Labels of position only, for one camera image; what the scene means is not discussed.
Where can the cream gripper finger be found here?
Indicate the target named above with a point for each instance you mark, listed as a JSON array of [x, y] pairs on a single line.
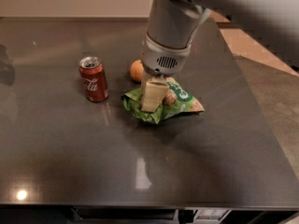
[[154, 89]]

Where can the green rice chip bag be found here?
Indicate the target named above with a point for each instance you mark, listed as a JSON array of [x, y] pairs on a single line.
[[175, 102]]

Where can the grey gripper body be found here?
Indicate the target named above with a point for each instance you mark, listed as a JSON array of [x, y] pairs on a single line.
[[163, 61]]

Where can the red coke can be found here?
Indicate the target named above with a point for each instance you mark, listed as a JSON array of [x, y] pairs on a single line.
[[94, 79]]

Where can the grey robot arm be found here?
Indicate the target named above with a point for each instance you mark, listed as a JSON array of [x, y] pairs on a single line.
[[173, 24]]

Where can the orange fruit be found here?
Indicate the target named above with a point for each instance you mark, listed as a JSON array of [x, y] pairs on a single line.
[[136, 71]]

